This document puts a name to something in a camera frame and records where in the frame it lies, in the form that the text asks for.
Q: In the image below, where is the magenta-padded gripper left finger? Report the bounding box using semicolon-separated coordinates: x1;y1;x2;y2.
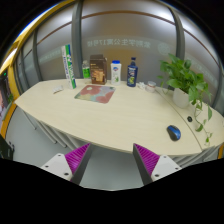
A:
40;142;94;186

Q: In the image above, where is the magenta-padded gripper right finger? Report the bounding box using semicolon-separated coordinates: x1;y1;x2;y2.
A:
132;143;183;186

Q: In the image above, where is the blue computer mouse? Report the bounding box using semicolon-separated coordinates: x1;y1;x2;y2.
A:
166;124;182;142

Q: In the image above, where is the pastel patterned mouse pad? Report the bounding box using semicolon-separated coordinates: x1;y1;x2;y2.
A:
74;84;117;104

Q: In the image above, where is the small patterned tissue packet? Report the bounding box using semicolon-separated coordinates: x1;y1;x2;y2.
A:
52;85;64;94

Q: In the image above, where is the green plant white pot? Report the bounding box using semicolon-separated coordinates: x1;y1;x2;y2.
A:
157;53;214;145

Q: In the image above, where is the dark blue pump bottle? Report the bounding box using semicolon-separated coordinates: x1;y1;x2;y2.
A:
126;56;139;88

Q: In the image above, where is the clear bottle green label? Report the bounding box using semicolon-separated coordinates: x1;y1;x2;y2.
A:
81;59;92;84

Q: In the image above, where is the white green shuttlecock tube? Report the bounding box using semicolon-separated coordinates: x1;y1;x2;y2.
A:
61;44;77;90

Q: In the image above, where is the brown cracker box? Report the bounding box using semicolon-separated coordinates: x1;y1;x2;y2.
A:
89;54;108;85

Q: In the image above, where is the white bottle blue cap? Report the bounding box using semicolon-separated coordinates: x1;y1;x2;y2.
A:
110;59;123;86

